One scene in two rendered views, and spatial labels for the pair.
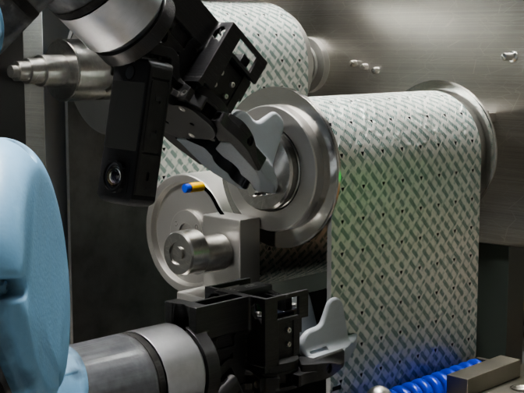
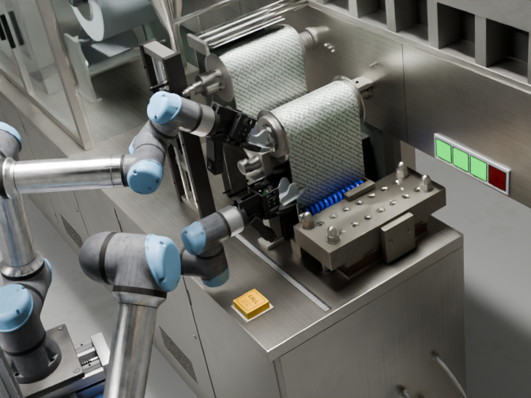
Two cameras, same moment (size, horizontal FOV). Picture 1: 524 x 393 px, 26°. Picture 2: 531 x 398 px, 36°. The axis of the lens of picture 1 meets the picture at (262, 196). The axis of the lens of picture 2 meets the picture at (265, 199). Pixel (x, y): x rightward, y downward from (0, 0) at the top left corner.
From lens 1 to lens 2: 135 cm
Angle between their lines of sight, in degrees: 31
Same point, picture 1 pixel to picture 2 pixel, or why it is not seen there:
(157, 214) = not seen: hidden behind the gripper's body
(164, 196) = not seen: hidden behind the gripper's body
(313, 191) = (281, 150)
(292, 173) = (274, 144)
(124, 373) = (216, 230)
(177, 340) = (233, 214)
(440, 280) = (343, 158)
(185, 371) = (236, 223)
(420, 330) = (335, 176)
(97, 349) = (208, 223)
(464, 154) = (349, 114)
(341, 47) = (321, 37)
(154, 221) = not seen: hidden behind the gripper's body
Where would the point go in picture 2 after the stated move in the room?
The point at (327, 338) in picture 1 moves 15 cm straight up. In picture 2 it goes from (290, 196) to (282, 148)
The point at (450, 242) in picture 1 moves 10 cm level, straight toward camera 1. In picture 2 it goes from (346, 144) to (335, 164)
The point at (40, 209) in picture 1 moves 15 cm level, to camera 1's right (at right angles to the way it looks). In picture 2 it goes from (167, 255) to (235, 257)
